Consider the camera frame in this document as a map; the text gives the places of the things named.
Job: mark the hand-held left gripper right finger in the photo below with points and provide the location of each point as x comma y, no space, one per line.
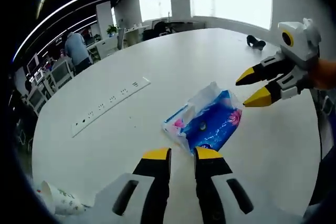
210,182

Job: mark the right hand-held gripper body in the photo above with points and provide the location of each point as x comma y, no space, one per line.
302,43

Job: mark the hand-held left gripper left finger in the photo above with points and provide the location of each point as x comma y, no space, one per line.
152,182

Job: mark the blue tissue pack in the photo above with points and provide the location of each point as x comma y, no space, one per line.
210,121

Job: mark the printed paper cup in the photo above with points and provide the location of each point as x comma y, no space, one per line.
63,200

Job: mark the person's right hand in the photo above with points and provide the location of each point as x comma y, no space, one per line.
326,74

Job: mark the small black object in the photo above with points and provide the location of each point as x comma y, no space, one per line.
258,43

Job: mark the white built-in socket strip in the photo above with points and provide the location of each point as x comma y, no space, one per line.
110,103

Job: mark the black office chair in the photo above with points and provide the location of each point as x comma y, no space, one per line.
160,28

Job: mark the white office chair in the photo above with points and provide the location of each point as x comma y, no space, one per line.
61,73
38,98

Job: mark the green potted plant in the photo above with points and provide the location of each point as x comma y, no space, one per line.
112,29

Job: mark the small pink screen monitor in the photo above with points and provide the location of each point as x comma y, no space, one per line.
32,64

